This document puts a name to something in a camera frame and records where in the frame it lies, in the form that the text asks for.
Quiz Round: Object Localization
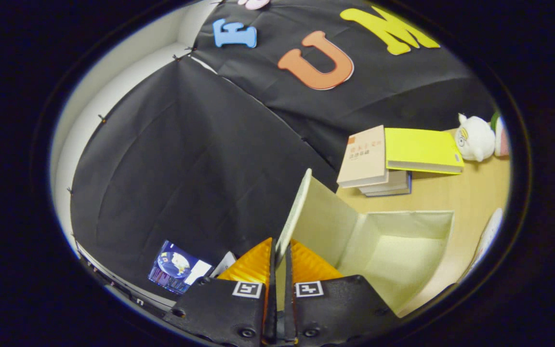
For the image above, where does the watermelon slice plush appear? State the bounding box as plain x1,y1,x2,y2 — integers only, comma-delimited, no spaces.
490,112,510,157

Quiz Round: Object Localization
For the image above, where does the white canvas shoe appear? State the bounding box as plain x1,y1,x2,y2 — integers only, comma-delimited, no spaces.
473,208,503,276

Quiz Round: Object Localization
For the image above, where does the white printed sheet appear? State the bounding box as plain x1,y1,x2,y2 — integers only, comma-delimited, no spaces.
209,251,237,279

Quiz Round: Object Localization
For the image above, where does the grey book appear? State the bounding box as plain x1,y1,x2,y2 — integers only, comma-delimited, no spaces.
358,170,412,197

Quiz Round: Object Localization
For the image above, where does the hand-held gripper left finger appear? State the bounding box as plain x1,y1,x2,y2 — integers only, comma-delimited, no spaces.
164,237,278,347

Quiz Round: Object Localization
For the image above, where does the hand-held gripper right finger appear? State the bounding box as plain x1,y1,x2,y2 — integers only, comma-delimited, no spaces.
285,240,401,347

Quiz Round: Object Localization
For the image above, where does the white plush toy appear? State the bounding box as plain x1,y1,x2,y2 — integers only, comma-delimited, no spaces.
455,113,496,162

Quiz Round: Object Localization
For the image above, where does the black backdrop cloth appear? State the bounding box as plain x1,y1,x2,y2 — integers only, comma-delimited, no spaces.
69,0,497,294

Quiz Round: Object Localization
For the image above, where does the row of small cloth clips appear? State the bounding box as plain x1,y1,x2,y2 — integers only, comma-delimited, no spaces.
67,44,198,194

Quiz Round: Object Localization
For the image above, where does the lit display screen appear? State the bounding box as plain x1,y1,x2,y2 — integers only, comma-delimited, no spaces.
148,240,213,294

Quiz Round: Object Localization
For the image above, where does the cream fabric storage box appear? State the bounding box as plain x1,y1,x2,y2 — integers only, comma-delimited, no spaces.
276,169,455,314

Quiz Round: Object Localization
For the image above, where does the yellow book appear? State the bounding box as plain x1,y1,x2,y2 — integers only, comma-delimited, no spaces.
384,128,464,175

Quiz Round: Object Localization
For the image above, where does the beige book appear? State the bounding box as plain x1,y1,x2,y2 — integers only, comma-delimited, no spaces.
337,125,388,188

